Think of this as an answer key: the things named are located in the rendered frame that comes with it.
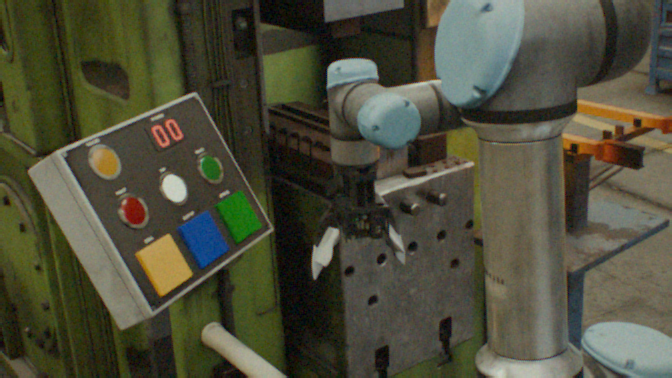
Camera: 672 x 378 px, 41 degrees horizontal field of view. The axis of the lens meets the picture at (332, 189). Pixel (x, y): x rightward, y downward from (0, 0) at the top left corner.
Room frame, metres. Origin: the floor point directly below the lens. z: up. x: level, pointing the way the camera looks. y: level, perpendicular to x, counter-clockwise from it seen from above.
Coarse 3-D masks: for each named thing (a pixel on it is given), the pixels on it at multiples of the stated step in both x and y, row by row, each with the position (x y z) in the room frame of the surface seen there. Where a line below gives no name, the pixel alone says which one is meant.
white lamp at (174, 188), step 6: (168, 180) 1.36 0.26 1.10; (174, 180) 1.36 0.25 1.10; (180, 180) 1.37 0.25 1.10; (168, 186) 1.35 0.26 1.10; (174, 186) 1.36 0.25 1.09; (180, 186) 1.37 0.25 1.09; (168, 192) 1.34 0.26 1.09; (174, 192) 1.35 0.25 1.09; (180, 192) 1.36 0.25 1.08; (174, 198) 1.34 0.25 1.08; (180, 198) 1.35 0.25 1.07
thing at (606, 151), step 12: (564, 144) 1.85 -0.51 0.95; (588, 144) 1.80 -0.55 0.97; (600, 144) 1.77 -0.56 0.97; (612, 144) 1.76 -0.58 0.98; (624, 144) 1.75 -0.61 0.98; (600, 156) 1.77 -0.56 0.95; (612, 156) 1.77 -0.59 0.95; (624, 156) 1.74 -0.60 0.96; (636, 156) 1.72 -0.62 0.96; (636, 168) 1.71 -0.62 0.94
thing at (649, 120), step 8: (584, 104) 2.09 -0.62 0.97; (592, 104) 2.08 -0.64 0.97; (600, 104) 2.08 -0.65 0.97; (584, 112) 2.09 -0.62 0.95; (592, 112) 2.07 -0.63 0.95; (600, 112) 2.05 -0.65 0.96; (608, 112) 2.04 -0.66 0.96; (616, 112) 2.02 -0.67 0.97; (624, 112) 2.01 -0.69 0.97; (632, 112) 2.00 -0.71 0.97; (640, 112) 2.00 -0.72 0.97; (624, 120) 2.00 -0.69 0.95; (632, 120) 1.99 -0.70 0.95; (648, 120) 1.96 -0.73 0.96; (656, 120) 1.94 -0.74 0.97; (664, 120) 1.92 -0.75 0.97; (656, 128) 1.94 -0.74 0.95; (664, 128) 1.92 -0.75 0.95
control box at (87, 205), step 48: (192, 96) 1.52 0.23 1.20; (96, 144) 1.30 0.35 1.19; (144, 144) 1.37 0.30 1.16; (192, 144) 1.45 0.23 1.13; (48, 192) 1.26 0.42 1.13; (96, 192) 1.24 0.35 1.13; (144, 192) 1.31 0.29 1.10; (192, 192) 1.38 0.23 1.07; (96, 240) 1.22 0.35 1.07; (144, 240) 1.25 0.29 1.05; (96, 288) 1.22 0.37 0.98; (144, 288) 1.19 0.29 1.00
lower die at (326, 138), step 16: (272, 112) 2.09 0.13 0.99; (320, 112) 2.07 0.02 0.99; (272, 128) 2.00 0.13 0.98; (288, 128) 1.97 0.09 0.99; (304, 128) 1.96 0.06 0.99; (320, 128) 1.93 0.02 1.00; (272, 144) 1.92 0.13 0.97; (288, 144) 1.88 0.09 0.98; (304, 144) 1.87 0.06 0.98; (320, 144) 1.84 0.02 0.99; (304, 160) 1.81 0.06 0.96; (320, 160) 1.77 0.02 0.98; (384, 160) 1.81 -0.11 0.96; (400, 160) 1.83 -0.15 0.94; (320, 176) 1.77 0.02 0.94; (384, 176) 1.81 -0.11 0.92
